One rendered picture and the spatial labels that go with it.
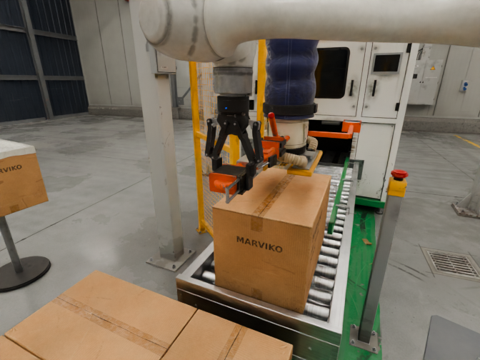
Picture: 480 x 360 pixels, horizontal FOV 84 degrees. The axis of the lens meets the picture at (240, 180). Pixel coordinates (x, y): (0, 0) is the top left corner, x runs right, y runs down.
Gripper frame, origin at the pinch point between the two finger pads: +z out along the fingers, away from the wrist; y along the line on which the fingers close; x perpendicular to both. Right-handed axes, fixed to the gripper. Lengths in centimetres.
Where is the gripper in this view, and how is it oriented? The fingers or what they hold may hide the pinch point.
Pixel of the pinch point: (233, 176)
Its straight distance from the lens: 69.6
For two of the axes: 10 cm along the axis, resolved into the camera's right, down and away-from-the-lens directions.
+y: -9.1, -1.4, 3.8
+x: -4.1, 3.2, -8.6
